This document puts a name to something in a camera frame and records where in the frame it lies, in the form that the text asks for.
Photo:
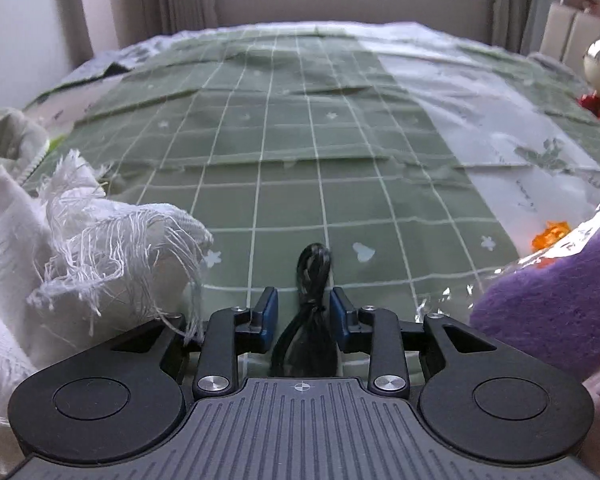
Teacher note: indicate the orange hair clip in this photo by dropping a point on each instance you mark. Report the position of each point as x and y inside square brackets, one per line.
[552, 233]

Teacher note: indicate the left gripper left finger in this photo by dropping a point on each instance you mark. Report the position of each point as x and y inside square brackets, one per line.
[231, 333]

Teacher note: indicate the white fringed cloth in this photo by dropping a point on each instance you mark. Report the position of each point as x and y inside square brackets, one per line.
[77, 268]

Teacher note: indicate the grey plush toy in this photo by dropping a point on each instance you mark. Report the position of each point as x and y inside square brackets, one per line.
[23, 143]

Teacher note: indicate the beige padded chair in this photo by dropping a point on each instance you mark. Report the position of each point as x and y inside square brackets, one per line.
[568, 34]

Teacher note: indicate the purple plush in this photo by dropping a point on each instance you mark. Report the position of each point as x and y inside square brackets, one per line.
[546, 304]

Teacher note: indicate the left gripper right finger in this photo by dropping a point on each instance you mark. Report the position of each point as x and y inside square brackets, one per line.
[375, 332]

